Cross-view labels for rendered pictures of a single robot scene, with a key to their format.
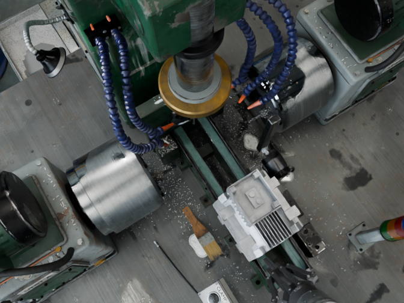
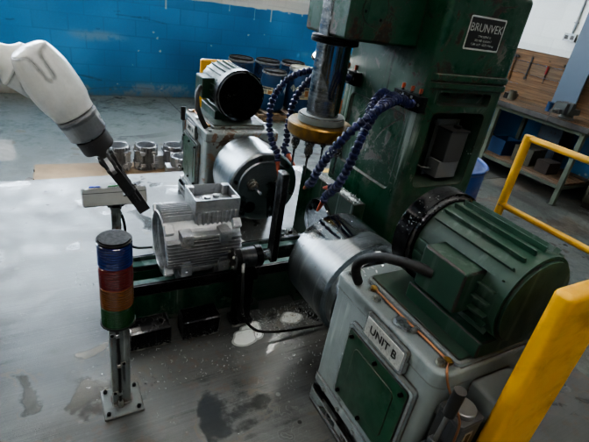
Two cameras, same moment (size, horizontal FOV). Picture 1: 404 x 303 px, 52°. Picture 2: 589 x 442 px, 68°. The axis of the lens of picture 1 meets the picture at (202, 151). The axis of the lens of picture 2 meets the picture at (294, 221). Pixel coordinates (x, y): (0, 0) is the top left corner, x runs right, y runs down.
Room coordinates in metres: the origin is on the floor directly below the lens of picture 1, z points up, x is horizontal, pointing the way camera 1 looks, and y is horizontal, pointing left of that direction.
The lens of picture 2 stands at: (0.40, -1.19, 1.64)
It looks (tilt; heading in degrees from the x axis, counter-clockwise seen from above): 27 degrees down; 89
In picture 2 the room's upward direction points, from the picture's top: 10 degrees clockwise
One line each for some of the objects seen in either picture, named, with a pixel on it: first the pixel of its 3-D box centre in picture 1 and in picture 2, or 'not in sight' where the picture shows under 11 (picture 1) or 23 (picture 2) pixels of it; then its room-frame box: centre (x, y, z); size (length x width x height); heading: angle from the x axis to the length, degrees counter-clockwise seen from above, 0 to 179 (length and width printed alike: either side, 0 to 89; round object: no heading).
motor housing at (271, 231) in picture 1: (257, 215); (195, 235); (0.17, -0.16, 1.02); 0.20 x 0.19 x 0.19; 31
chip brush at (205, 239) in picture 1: (201, 232); not in sight; (0.14, 0.01, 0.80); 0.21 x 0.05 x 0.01; 33
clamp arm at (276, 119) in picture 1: (267, 135); (276, 217); (0.38, -0.19, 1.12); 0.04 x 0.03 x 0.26; 31
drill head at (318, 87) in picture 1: (291, 80); (354, 280); (0.59, -0.29, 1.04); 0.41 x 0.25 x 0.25; 121
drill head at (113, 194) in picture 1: (102, 192); (247, 171); (0.24, 0.30, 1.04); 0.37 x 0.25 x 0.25; 121
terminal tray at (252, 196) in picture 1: (253, 198); (211, 203); (0.20, -0.14, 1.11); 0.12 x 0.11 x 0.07; 31
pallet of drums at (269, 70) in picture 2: not in sight; (270, 89); (-0.12, 5.20, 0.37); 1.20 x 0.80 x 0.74; 27
